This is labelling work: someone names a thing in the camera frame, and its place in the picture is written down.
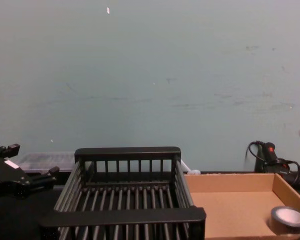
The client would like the shallow brown cardboard tray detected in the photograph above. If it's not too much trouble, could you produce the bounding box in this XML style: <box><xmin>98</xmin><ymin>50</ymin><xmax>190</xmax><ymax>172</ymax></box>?
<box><xmin>183</xmin><ymin>172</ymin><xmax>300</xmax><ymax>240</ymax></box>

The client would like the black tool cable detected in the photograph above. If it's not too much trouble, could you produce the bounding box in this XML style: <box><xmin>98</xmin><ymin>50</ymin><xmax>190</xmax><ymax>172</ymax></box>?
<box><xmin>246</xmin><ymin>140</ymin><xmax>300</xmax><ymax>187</ymax></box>

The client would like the black tool with red switch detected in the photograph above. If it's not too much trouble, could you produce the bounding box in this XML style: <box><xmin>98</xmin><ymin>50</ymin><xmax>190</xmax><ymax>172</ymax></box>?
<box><xmin>254</xmin><ymin>141</ymin><xmax>292</xmax><ymax>174</ymax></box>

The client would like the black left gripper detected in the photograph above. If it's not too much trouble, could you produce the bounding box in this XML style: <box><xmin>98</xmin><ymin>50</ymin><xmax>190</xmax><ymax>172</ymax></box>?
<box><xmin>0</xmin><ymin>143</ymin><xmax>61</xmax><ymax>200</ymax></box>

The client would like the roll of silver tape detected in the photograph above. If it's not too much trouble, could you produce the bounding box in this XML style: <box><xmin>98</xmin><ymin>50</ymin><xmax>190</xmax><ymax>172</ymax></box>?
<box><xmin>269</xmin><ymin>206</ymin><xmax>300</xmax><ymax>236</ymax></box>

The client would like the black rack with steel bars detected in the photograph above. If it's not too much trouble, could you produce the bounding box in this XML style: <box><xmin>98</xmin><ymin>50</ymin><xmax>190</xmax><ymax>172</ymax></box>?
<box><xmin>38</xmin><ymin>146</ymin><xmax>207</xmax><ymax>240</ymax></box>

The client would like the clear plastic case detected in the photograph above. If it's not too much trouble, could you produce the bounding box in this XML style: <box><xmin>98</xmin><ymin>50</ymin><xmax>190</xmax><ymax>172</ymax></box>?
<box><xmin>15</xmin><ymin>151</ymin><xmax>193</xmax><ymax>174</ymax></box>

